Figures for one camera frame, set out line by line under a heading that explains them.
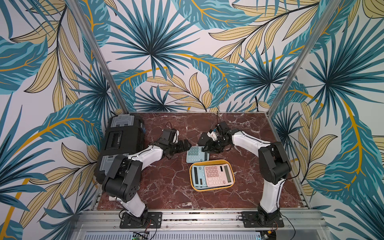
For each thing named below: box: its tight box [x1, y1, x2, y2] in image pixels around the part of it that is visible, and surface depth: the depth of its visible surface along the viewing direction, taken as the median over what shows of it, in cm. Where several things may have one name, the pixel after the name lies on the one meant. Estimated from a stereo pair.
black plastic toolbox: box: [94, 113, 146, 184], surface depth 88 cm
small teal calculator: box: [192, 165, 213, 189], surface depth 83 cm
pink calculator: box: [204, 163, 233, 187], surface depth 83 cm
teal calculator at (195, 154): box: [186, 146, 210, 163], surface depth 96 cm
